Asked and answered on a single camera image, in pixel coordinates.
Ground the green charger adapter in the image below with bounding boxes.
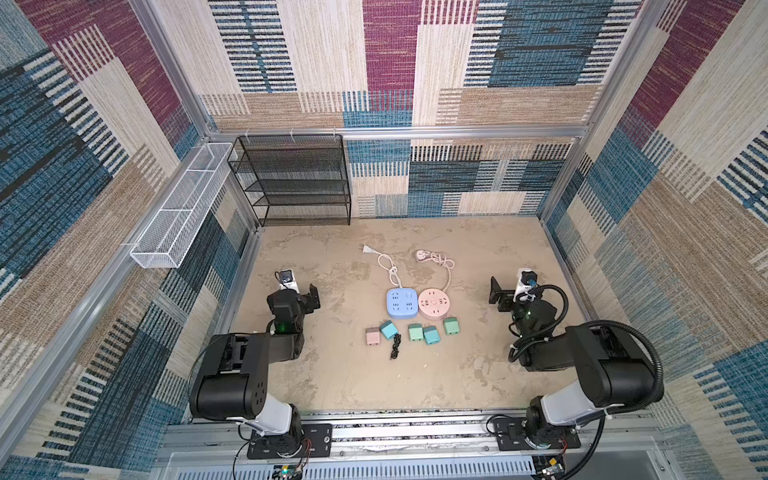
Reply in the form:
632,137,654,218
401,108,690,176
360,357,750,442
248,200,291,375
443,317,461,335
408,324,424,342

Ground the teal charger adapter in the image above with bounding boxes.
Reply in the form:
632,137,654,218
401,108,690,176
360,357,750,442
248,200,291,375
423,326,441,345

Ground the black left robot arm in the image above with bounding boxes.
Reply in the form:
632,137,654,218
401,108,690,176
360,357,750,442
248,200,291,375
189,284,321,458

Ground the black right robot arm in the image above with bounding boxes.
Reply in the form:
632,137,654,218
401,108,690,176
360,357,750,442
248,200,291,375
488,270,664,451

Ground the pink round power strip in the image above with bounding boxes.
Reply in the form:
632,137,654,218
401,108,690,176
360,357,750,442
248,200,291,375
418,288,451,321

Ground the pink charger adapter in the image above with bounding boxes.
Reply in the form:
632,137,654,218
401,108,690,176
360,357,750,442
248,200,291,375
365,327,381,346

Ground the blue charger adapter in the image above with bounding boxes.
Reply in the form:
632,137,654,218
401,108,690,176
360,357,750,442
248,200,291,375
380,321,399,340

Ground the blue square power strip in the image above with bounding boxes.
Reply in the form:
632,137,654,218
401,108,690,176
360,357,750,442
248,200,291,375
386,287,419,320

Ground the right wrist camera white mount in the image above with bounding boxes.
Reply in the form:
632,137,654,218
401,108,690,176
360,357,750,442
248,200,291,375
514,268,538,303

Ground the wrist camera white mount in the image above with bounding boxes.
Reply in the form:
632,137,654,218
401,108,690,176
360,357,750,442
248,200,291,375
274,269,300,293
514,268,538,303

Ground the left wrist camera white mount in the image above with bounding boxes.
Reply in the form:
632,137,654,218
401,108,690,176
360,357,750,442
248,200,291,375
274,269,300,293

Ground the black wire shelf rack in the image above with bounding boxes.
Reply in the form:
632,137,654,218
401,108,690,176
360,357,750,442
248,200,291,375
229,134,352,227

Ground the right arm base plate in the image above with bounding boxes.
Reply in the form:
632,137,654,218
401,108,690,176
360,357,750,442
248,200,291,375
486,415,582,452

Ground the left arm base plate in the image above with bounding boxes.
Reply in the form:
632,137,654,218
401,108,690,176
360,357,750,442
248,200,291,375
246,423,333,460

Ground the white wire mesh basket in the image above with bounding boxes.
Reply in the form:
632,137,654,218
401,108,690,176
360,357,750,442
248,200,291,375
130,143,233,269

